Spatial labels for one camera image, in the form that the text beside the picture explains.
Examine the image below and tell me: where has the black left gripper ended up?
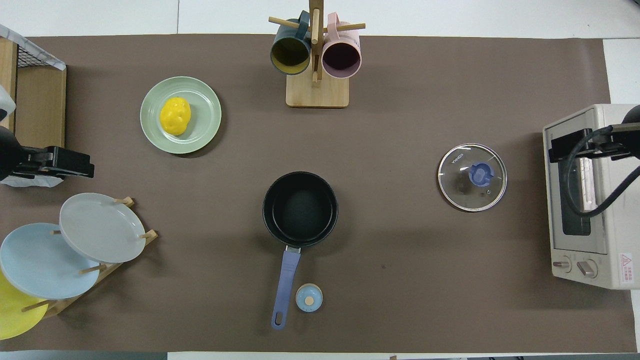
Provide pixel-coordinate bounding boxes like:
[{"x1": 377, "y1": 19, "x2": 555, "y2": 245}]
[{"x1": 21, "y1": 146, "x2": 95, "y2": 180}]

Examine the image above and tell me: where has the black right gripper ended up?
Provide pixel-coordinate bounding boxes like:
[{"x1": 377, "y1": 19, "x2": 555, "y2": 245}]
[{"x1": 548, "y1": 127, "x2": 626, "y2": 164}]

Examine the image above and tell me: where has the yellow potato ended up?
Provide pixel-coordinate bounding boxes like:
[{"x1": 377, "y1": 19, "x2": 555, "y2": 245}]
[{"x1": 159, "y1": 96, "x2": 192, "y2": 137}]

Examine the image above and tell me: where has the glass lid blue knob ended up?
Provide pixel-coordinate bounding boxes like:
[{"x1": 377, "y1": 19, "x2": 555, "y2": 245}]
[{"x1": 437, "y1": 143, "x2": 508, "y2": 213}]

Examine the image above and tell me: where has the grey plate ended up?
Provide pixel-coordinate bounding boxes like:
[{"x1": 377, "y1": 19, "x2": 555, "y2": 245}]
[{"x1": 59, "y1": 192, "x2": 147, "y2": 264}]

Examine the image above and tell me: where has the wooden plate rack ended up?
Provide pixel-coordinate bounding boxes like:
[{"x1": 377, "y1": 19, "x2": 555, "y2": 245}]
[{"x1": 20, "y1": 196, "x2": 159, "y2": 318}]

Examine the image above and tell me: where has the light blue plate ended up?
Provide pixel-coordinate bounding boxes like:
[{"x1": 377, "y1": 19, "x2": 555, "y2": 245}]
[{"x1": 0, "y1": 222, "x2": 101, "y2": 301}]

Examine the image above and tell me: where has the light green plate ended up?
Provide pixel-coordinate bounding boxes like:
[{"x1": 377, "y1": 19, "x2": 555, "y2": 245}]
[{"x1": 140, "y1": 76, "x2": 222, "y2": 155}]

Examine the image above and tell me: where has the yellow plate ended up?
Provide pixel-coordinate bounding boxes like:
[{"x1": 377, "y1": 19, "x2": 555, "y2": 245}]
[{"x1": 0, "y1": 270, "x2": 49, "y2": 341}]

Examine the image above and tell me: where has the white crumpled plastic sheet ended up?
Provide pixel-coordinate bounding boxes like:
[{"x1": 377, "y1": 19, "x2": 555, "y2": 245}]
[
  {"x1": 0, "y1": 24, "x2": 67, "y2": 71},
  {"x1": 0, "y1": 174, "x2": 65, "y2": 189}
]

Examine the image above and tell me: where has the brown wooden board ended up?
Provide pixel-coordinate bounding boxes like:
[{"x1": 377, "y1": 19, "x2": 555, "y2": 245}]
[{"x1": 14, "y1": 65, "x2": 67, "y2": 151}]

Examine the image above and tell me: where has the beige toaster oven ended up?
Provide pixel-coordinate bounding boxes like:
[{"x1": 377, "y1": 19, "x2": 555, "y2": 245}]
[{"x1": 542, "y1": 103, "x2": 640, "y2": 291}]

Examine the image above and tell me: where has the light wooden board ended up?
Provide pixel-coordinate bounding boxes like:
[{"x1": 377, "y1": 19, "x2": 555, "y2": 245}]
[{"x1": 0, "y1": 37, "x2": 19, "y2": 132}]

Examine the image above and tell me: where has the brown table mat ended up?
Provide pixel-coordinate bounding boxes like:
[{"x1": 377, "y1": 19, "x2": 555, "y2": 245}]
[{"x1": 0, "y1": 34, "x2": 638, "y2": 353}]

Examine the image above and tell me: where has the dark teal mug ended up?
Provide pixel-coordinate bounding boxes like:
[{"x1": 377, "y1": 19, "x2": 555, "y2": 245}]
[{"x1": 270, "y1": 11, "x2": 312, "y2": 76}]

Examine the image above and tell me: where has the pink mug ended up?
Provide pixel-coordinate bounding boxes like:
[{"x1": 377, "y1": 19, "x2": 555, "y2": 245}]
[{"x1": 321, "y1": 12, "x2": 362, "y2": 80}]

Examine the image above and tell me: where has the wooden mug tree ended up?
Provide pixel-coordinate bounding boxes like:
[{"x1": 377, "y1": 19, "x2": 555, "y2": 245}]
[{"x1": 268, "y1": 0, "x2": 366, "y2": 109}]

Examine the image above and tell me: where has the small blue knob lid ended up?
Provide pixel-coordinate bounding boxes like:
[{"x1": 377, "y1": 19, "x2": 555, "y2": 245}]
[{"x1": 295, "y1": 283, "x2": 324, "y2": 314}]

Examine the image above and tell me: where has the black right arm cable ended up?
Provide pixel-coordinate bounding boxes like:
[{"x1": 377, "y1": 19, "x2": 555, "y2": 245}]
[{"x1": 565, "y1": 125, "x2": 640, "y2": 218}]

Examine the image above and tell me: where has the black wire basket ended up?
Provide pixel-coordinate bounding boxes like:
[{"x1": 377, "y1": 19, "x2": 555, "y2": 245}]
[{"x1": 15, "y1": 42, "x2": 58, "y2": 70}]

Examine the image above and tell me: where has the black pot blue handle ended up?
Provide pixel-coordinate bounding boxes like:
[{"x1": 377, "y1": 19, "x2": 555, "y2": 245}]
[{"x1": 262, "y1": 171, "x2": 339, "y2": 331}]

